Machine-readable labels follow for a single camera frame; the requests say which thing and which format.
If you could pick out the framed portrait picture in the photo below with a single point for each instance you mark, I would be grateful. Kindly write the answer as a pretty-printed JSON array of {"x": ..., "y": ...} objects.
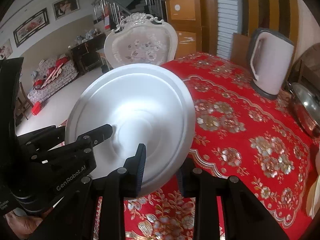
[{"x": 62, "y": 8}]

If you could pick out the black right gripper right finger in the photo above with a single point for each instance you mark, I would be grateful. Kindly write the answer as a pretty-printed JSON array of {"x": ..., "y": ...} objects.
[{"x": 225, "y": 200}]

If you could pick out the framed flower painting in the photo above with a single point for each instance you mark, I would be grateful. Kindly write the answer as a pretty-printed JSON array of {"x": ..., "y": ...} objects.
[{"x": 31, "y": 26}]

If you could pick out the red embroidered tablecloth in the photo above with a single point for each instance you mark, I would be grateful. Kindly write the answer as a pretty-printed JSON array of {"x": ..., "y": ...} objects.
[{"x": 237, "y": 132}]

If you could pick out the large white foam bowl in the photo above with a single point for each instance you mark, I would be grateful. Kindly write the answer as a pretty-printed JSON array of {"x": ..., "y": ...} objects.
[{"x": 144, "y": 104}]

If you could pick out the steel pot with glass lid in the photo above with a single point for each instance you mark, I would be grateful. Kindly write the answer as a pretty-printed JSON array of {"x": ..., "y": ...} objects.
[{"x": 305, "y": 106}]

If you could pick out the cardboard box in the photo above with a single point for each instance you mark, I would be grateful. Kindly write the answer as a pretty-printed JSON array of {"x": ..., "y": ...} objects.
[{"x": 185, "y": 17}]

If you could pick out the white electric kettle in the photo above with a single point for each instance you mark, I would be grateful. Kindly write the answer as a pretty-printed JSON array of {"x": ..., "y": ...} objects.
[{"x": 268, "y": 57}]

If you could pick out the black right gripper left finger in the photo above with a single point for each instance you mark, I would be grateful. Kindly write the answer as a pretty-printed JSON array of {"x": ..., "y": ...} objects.
[{"x": 99, "y": 204}]

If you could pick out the dark wooden sideboard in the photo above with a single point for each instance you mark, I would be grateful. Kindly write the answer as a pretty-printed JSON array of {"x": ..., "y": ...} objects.
[{"x": 85, "y": 55}]

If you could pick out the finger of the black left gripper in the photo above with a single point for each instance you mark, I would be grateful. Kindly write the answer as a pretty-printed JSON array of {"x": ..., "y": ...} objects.
[
  {"x": 43, "y": 139},
  {"x": 82, "y": 146}
]

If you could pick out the staircase railing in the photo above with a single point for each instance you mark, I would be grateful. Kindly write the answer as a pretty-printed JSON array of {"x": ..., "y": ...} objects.
[{"x": 118, "y": 12}]

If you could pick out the floral covered sofa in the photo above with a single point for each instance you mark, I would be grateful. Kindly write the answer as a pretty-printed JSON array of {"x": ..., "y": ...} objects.
[{"x": 52, "y": 74}]

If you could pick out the white ornate chair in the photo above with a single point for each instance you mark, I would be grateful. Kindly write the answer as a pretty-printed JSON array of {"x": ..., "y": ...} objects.
[{"x": 140, "y": 38}]

